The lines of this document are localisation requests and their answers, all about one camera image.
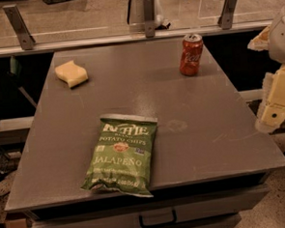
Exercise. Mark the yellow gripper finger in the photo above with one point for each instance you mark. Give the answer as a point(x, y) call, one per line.
point(271, 111)
point(260, 42)

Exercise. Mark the yellow sponge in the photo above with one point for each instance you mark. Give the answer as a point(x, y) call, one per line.
point(71, 73)

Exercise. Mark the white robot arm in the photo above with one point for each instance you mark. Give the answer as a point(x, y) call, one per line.
point(277, 39)

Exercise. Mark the red soda can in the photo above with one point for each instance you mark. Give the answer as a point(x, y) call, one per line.
point(192, 51)

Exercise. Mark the green jalapeno chips bag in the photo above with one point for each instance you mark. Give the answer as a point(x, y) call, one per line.
point(121, 160)

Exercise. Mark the metal railing bar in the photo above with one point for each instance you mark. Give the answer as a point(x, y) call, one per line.
point(135, 37)

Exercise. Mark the right metal railing bracket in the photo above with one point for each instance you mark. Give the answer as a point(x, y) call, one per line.
point(226, 18)

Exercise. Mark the metal railing bracket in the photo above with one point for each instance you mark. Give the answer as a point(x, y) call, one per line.
point(149, 10)
point(25, 39)
point(226, 18)

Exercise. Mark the middle metal railing bracket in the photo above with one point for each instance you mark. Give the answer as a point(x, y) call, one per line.
point(149, 10)

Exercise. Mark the grey drawer with black handle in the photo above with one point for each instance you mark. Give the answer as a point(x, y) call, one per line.
point(216, 210)

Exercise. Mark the left metal railing bracket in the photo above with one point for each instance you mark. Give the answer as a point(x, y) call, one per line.
point(25, 39)

